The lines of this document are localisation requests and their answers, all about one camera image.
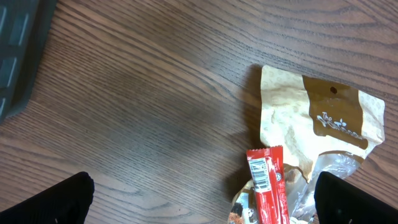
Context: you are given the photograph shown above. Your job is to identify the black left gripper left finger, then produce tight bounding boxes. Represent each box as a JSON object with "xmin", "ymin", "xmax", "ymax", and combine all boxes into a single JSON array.
[{"xmin": 1, "ymin": 172, "xmax": 95, "ymax": 224}]

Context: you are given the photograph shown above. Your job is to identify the snack wrapper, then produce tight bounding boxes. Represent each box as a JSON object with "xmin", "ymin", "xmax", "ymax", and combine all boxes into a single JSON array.
[{"xmin": 227, "ymin": 179, "xmax": 259, "ymax": 224}]

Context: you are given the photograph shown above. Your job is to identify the grey plastic mesh basket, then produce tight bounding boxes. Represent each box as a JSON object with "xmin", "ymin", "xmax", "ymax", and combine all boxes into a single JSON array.
[{"xmin": 1, "ymin": 0, "xmax": 57, "ymax": 121}]

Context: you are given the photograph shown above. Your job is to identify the beige brown snack pouch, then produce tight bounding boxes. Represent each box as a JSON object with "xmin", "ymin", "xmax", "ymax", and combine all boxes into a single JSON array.
[{"xmin": 260, "ymin": 65, "xmax": 385, "ymax": 223}]

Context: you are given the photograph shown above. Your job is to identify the red snack bar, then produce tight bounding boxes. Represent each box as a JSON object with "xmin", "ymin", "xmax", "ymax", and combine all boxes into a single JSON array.
[{"xmin": 246, "ymin": 146, "xmax": 290, "ymax": 224}]

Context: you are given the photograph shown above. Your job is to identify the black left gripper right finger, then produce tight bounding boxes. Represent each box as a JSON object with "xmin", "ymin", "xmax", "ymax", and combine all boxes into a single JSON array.
[{"xmin": 314, "ymin": 171, "xmax": 397, "ymax": 224}]

